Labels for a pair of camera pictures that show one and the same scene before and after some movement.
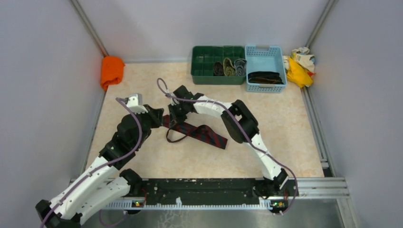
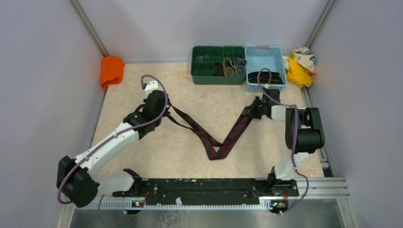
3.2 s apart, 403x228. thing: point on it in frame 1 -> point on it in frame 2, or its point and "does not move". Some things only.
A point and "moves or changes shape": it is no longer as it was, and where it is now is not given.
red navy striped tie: (175, 133) moves or changes shape
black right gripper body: (179, 112) -> (257, 110)
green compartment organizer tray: (203, 60) does not move
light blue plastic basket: (264, 58) does not move
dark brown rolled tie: (218, 69) does not move
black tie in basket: (265, 77) does not move
